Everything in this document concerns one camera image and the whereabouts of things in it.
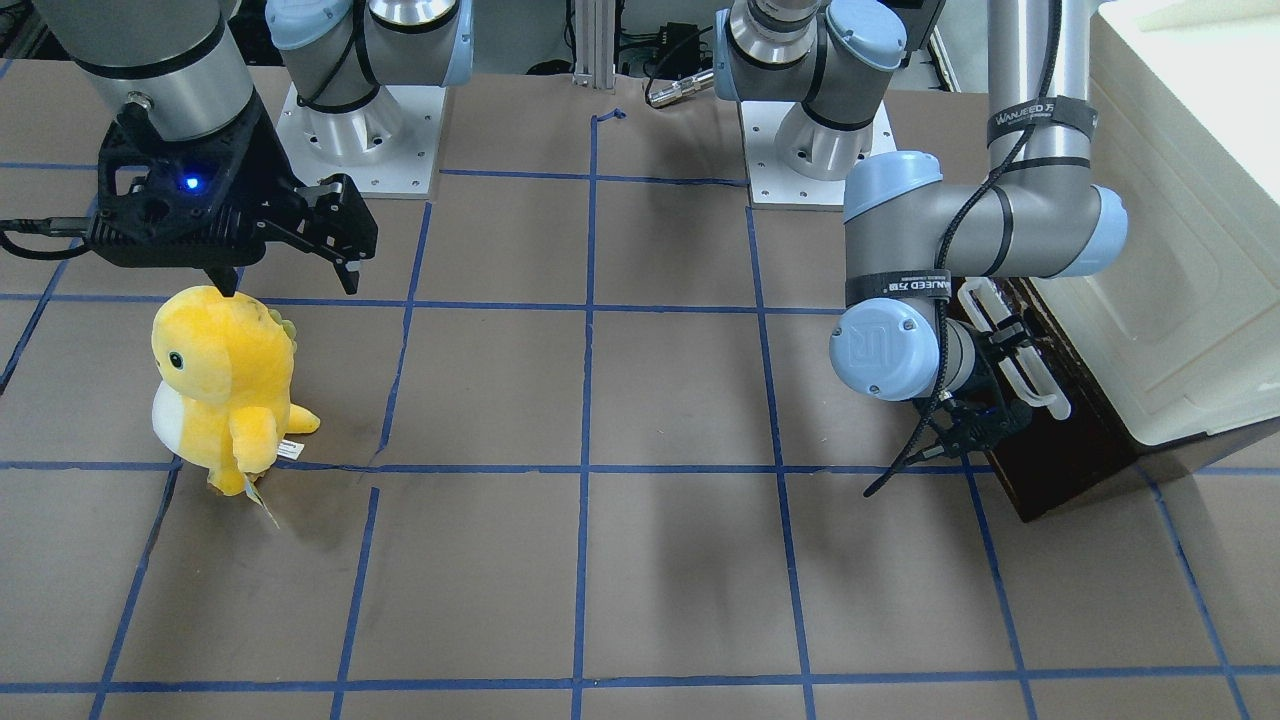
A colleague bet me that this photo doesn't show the brown drawer with white handle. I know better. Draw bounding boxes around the brown drawer with white handle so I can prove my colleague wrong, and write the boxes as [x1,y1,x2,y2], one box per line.
[954,277,1144,521]

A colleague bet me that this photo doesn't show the yellow plush dinosaur toy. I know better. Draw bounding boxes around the yellow plush dinosaur toy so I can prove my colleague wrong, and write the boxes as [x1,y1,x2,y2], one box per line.
[151,284,321,507]

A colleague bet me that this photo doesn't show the cream white cabinet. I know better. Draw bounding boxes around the cream white cabinet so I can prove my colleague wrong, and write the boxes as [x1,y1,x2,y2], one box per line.
[1037,1,1279,446]

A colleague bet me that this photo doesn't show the aluminium frame post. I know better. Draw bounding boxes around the aluminium frame post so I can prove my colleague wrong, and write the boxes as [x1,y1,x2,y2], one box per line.
[571,0,617,94]

